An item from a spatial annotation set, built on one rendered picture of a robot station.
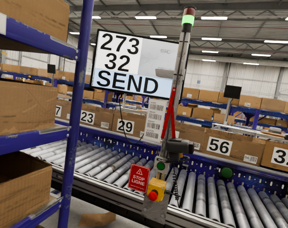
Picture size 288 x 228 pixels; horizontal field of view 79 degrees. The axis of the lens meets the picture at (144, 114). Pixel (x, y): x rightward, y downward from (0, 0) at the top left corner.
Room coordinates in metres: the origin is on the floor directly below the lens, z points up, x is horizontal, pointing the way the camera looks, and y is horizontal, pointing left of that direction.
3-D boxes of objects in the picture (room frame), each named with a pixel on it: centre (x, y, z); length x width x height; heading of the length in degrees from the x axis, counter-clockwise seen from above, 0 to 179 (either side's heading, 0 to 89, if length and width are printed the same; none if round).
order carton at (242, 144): (1.37, -0.72, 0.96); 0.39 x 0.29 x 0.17; 72
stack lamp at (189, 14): (0.81, -0.13, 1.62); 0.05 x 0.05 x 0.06
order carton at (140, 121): (1.62, 0.04, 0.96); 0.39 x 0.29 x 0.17; 71
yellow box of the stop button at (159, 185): (0.73, -0.14, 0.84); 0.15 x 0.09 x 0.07; 72
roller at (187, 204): (1.02, -0.35, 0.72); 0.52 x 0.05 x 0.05; 162
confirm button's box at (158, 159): (0.77, -0.12, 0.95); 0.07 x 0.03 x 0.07; 72
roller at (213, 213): (0.97, -0.48, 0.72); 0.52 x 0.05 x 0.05; 162
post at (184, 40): (0.80, -0.13, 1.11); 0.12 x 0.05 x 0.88; 72
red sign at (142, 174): (0.80, -0.05, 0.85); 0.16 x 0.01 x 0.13; 72
